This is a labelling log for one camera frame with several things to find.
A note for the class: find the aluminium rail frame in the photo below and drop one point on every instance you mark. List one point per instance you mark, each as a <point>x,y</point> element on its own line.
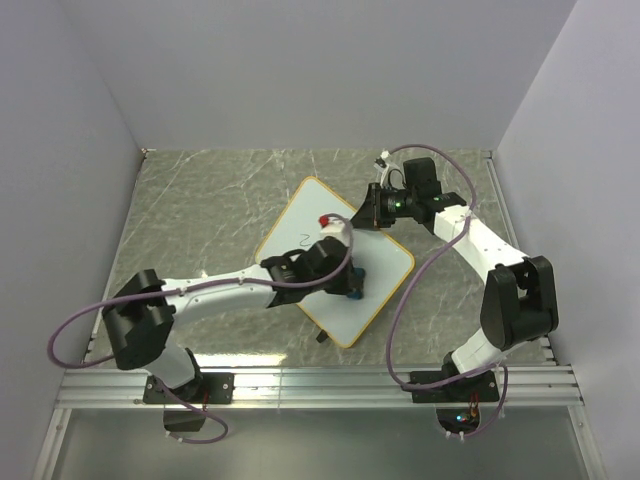
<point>301,410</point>

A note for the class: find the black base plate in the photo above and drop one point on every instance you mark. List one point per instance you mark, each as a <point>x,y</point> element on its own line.
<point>481,388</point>
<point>209,388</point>

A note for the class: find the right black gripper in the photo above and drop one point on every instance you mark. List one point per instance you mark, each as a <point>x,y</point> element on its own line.
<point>370,214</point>

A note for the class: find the black board stand foot right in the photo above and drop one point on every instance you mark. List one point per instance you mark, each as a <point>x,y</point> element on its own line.
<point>322,337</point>

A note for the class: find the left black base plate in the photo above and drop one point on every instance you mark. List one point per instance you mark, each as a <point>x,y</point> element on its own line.
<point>209,388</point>

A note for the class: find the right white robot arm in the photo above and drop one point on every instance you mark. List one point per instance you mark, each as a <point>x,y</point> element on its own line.
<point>519,301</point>

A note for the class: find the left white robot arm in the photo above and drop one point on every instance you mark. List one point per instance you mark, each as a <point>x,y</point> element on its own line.
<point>147,308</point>

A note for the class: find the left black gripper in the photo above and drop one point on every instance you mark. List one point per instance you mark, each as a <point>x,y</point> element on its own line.
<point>343,287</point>

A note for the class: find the white board with yellow frame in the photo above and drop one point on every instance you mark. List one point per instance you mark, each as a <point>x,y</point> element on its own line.
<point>386,262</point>

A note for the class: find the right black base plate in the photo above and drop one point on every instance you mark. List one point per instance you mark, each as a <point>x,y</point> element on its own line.
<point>481,388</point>

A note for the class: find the blue whiteboard eraser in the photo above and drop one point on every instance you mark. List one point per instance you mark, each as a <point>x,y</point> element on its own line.
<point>357,284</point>

